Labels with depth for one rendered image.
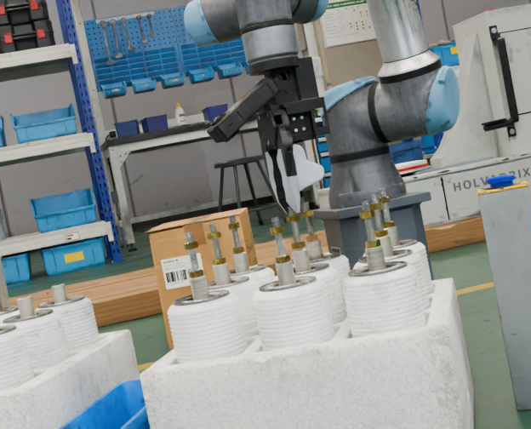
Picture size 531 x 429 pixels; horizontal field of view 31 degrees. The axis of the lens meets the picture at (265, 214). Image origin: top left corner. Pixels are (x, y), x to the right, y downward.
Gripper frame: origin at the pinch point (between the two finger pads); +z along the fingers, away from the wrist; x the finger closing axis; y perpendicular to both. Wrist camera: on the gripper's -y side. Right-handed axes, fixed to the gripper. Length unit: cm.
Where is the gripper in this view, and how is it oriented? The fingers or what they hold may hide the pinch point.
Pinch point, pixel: (286, 204)
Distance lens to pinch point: 135.8
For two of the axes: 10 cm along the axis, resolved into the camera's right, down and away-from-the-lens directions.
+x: -3.0, 0.1, 9.5
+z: 1.9, 9.8, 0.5
